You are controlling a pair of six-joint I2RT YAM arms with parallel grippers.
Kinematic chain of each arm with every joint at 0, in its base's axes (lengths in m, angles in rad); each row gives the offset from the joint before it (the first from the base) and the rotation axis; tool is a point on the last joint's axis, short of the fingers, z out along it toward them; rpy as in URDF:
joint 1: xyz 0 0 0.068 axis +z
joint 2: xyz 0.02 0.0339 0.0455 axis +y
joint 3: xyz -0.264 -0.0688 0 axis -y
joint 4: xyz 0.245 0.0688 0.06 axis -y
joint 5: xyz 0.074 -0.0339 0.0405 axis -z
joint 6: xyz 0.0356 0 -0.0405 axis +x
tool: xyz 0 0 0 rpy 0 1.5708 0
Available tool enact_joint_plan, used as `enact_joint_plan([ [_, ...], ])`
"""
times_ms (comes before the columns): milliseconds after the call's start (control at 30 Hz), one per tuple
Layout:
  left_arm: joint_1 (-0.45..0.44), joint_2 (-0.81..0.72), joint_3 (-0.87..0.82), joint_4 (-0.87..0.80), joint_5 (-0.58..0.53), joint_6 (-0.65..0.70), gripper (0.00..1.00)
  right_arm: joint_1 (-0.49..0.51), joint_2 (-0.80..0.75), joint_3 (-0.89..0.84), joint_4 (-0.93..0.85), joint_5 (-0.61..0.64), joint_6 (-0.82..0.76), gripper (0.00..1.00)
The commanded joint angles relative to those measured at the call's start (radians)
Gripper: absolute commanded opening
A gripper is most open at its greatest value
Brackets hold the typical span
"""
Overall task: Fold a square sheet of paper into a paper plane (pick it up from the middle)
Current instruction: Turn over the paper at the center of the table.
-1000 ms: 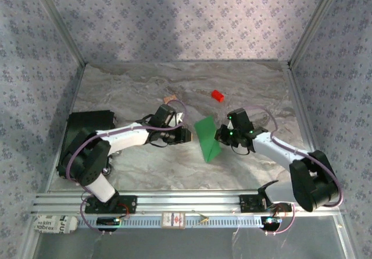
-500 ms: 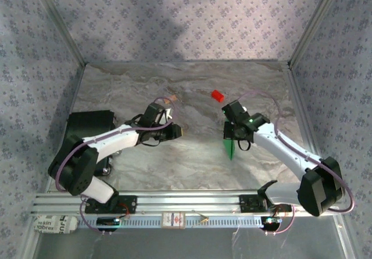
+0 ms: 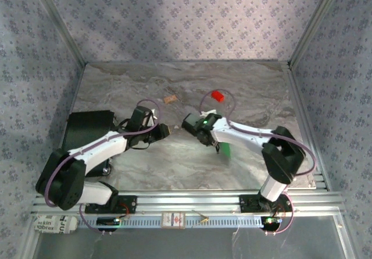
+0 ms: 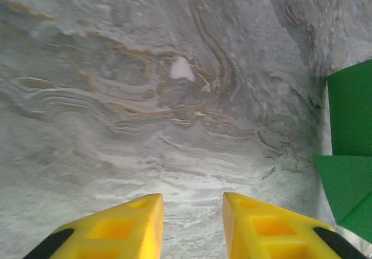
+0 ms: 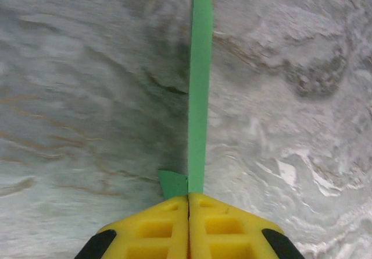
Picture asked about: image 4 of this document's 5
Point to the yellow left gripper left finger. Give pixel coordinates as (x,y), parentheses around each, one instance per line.
(122,232)

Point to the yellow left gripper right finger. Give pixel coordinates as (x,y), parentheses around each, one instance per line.
(267,232)

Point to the green paper sheet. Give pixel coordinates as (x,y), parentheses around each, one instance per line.
(351,110)

